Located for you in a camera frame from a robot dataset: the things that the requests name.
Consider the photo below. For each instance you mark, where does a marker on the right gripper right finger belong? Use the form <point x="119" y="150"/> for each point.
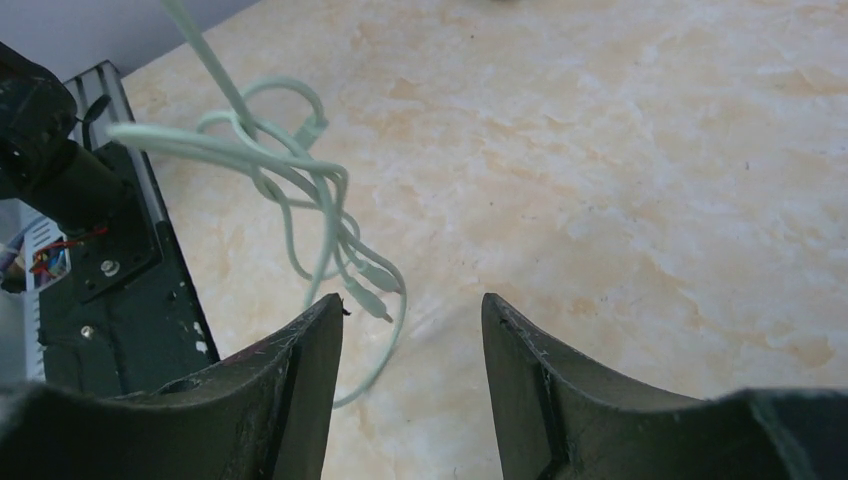
<point x="559" y="414"/>

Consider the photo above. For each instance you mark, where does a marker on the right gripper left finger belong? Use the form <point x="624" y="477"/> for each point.
<point x="262" y="413"/>

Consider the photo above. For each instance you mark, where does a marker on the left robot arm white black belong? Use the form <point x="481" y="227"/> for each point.
<point x="47" y="157"/>

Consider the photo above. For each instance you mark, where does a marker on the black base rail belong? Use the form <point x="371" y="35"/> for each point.
<point x="126" y="317"/>

